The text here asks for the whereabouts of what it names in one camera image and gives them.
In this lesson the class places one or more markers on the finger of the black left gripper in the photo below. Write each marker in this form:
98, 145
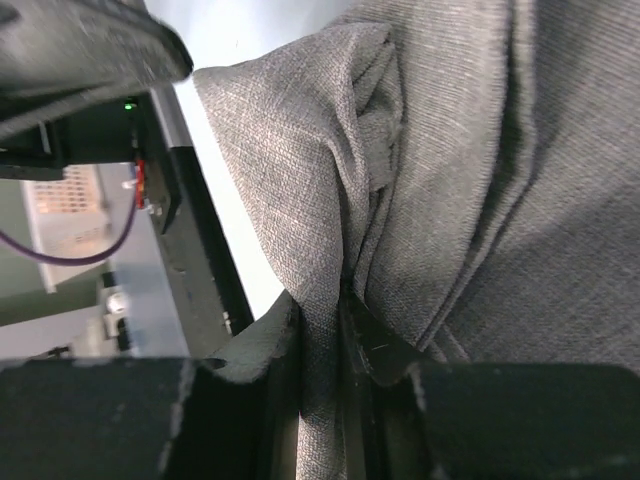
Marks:
60, 57

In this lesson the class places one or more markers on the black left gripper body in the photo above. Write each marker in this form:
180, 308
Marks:
102, 134

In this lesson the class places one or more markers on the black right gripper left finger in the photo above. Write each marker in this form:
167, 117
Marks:
231, 416

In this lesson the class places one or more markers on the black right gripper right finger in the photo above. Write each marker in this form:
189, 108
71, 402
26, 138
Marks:
408, 417

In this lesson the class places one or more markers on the grey cloth napkin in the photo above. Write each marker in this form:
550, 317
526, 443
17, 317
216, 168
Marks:
470, 167

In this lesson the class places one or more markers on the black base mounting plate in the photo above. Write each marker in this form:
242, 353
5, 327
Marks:
211, 303

